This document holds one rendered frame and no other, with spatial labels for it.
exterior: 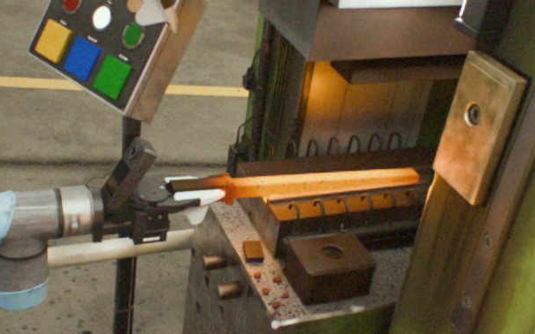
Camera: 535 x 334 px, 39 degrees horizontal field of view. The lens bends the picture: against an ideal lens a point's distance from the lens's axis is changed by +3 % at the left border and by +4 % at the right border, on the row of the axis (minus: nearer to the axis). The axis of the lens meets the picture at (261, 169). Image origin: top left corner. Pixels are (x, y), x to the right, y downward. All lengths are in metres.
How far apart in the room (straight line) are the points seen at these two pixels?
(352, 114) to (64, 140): 2.03
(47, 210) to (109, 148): 2.18
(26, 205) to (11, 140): 2.23
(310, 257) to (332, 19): 0.36
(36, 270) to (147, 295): 1.37
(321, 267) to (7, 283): 0.46
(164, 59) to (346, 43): 0.55
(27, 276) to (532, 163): 0.72
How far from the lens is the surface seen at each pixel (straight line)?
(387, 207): 1.30
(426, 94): 1.57
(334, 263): 1.16
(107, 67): 1.58
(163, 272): 2.63
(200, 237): 1.42
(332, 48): 1.08
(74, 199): 1.14
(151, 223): 1.18
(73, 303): 2.51
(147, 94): 1.55
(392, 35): 1.12
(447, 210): 1.06
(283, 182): 1.25
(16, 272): 1.18
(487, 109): 0.95
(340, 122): 1.49
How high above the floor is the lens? 1.68
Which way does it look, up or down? 31 degrees down
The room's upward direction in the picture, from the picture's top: 9 degrees clockwise
